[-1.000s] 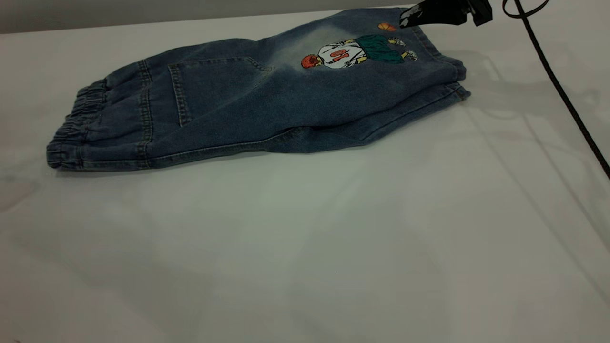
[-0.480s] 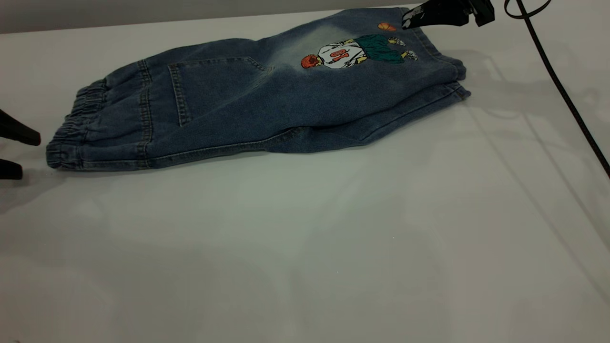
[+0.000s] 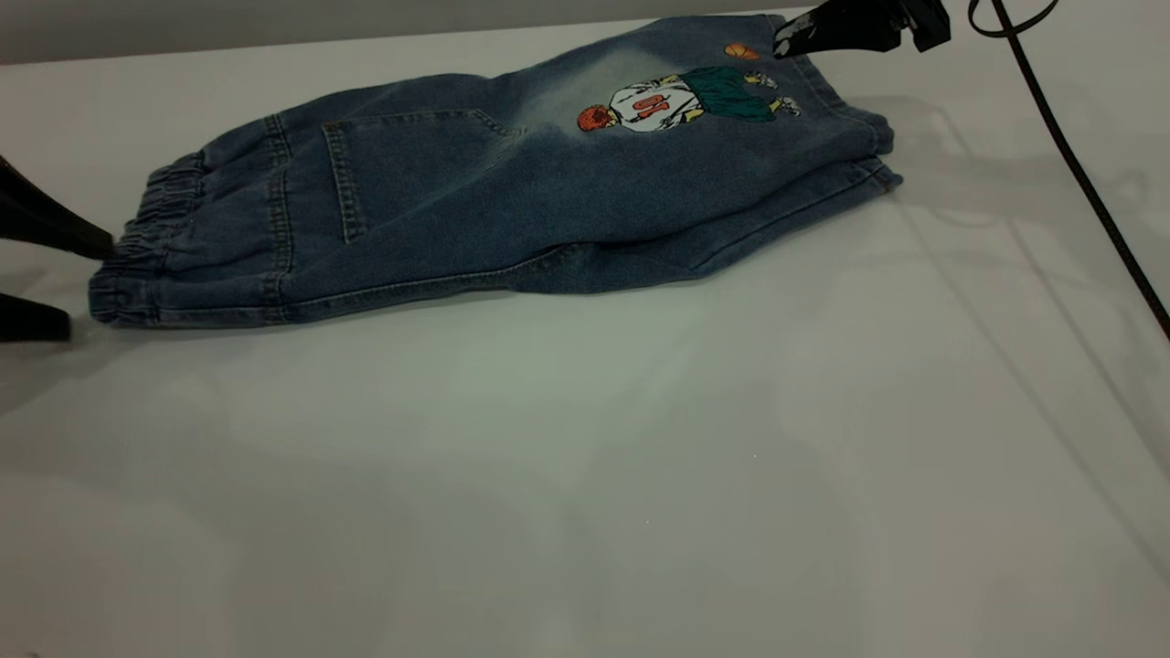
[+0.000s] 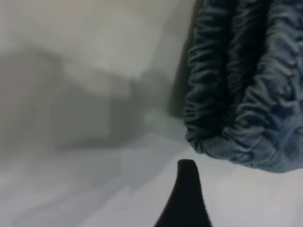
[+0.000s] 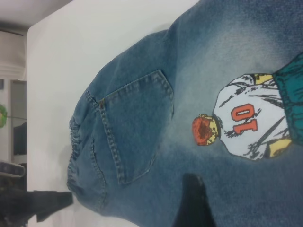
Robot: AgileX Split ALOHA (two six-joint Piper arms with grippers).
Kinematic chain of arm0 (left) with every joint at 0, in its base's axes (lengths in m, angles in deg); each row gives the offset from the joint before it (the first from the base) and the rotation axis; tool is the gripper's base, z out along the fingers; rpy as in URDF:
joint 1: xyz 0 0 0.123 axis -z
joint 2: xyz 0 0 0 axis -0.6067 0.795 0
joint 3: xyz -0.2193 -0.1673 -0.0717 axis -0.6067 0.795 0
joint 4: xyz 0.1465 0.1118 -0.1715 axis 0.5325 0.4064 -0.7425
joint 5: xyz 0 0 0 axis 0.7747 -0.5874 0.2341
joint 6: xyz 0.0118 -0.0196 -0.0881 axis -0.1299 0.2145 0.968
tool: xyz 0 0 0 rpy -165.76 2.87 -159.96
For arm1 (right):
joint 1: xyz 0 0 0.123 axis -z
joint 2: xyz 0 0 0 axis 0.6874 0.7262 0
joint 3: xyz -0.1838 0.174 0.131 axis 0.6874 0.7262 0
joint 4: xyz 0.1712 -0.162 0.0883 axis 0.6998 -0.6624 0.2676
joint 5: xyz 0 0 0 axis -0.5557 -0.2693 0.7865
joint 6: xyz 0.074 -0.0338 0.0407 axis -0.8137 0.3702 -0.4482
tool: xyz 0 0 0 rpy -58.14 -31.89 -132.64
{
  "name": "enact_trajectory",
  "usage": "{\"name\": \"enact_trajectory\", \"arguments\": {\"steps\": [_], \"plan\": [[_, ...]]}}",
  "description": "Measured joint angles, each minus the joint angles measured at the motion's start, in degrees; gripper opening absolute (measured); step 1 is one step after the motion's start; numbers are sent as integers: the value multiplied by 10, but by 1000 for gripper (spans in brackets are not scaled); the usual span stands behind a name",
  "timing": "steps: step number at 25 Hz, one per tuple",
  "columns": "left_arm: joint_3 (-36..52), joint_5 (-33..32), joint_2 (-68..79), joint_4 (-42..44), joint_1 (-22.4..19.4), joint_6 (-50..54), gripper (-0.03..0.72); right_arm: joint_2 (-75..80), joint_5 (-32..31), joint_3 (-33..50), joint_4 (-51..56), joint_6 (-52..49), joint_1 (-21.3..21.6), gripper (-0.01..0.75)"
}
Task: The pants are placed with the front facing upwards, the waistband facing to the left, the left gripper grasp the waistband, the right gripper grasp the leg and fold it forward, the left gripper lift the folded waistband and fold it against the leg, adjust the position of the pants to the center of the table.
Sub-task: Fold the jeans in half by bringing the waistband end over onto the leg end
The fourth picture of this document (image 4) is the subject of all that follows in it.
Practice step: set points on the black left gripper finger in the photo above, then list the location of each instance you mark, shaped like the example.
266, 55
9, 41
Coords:
185, 203

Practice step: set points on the blue denim pants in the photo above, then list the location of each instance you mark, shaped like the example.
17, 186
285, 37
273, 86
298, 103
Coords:
248, 82

